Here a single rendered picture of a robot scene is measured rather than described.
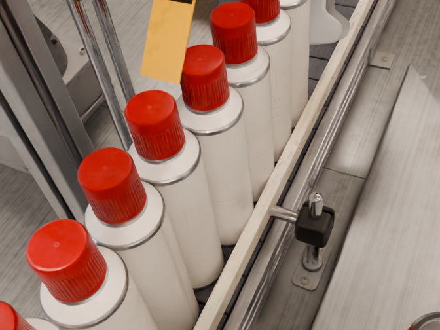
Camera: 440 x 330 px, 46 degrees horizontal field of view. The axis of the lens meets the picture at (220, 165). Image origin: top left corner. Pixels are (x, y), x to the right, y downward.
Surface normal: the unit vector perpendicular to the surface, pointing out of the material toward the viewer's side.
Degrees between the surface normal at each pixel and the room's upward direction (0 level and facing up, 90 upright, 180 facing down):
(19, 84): 90
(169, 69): 47
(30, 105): 90
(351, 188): 0
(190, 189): 90
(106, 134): 0
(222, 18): 2
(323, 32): 63
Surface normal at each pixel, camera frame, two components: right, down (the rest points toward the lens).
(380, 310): -0.11, -0.63
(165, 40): -0.39, 0.11
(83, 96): 0.89, 0.28
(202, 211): 0.76, 0.44
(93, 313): 0.25, 0.02
